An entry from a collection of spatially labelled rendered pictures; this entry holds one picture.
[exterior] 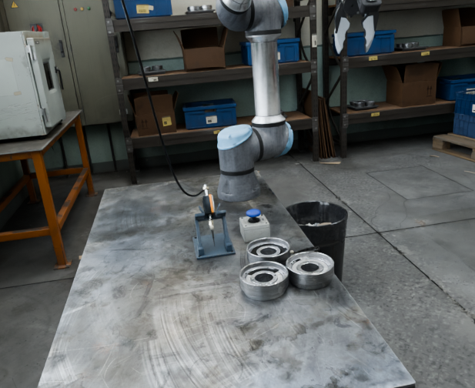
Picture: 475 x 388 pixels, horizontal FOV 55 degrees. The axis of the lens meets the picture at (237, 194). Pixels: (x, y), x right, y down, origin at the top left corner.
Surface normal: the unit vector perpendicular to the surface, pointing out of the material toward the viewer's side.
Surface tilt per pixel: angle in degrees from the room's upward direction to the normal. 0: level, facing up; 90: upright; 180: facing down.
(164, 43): 90
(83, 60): 90
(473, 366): 0
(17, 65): 90
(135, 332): 0
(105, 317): 0
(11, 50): 90
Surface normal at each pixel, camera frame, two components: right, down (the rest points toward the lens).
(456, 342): -0.07, -0.94
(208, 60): 0.16, 0.22
